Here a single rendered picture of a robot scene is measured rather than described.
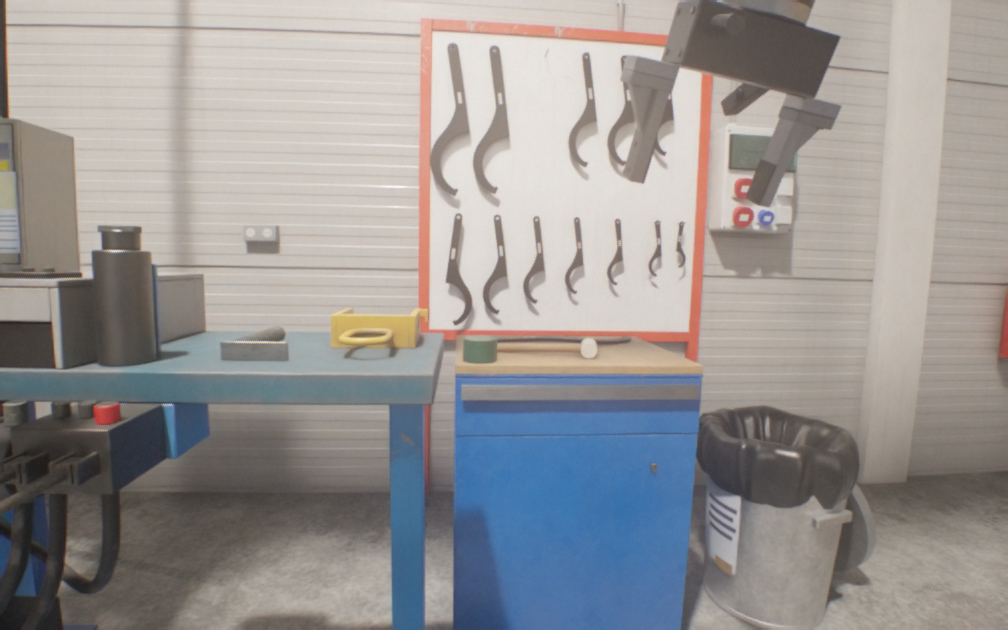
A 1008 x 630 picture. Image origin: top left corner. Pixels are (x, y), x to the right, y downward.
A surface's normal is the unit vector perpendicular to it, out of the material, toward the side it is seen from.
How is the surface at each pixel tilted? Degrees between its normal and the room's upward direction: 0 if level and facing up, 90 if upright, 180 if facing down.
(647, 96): 114
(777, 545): 93
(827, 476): 93
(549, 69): 90
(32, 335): 90
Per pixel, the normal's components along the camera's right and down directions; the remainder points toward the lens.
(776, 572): -0.35, 0.14
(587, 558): 0.08, 0.11
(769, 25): 0.08, 0.50
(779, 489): -0.62, 0.24
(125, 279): 0.72, 0.09
